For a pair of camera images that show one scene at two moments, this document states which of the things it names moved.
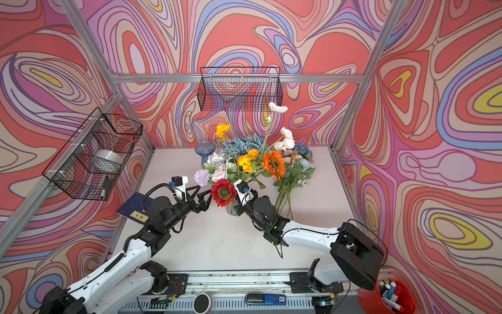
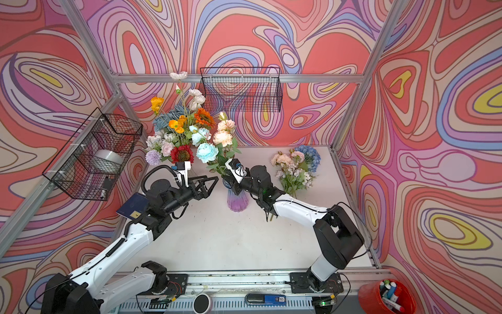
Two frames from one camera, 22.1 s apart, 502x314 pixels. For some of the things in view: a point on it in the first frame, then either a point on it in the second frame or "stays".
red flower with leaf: (223, 191) to (181, 154)
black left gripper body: (187, 207) to (186, 195)
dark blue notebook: (134, 209) stays
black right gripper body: (248, 208) to (246, 184)
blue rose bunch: (241, 146) to (161, 122)
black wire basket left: (92, 162) stays
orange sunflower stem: (274, 162) to (203, 118)
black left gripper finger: (202, 202) to (203, 188)
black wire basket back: (240, 89) stays
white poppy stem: (285, 142) to (198, 99)
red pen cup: (389, 296) stays
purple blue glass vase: (204, 148) to (236, 203)
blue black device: (265, 299) stays
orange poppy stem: (244, 161) to (177, 125)
